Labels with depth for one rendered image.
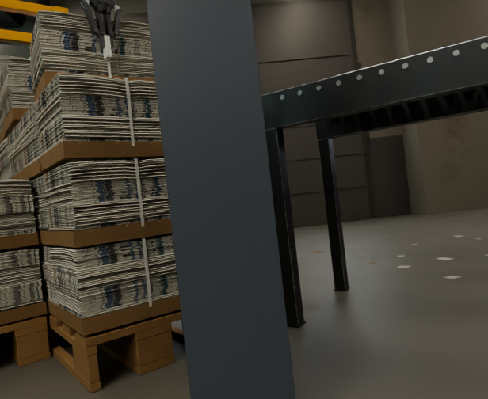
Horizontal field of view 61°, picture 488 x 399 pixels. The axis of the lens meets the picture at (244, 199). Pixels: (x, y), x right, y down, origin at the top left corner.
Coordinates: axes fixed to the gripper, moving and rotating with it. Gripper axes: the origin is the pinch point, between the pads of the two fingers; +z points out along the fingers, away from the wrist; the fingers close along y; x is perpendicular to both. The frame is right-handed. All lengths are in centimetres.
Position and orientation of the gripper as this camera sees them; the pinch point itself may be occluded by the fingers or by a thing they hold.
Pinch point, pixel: (106, 47)
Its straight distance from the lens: 140.6
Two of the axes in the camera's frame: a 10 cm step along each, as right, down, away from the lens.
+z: 1.2, 9.9, -0.1
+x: 6.0, -0.8, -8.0
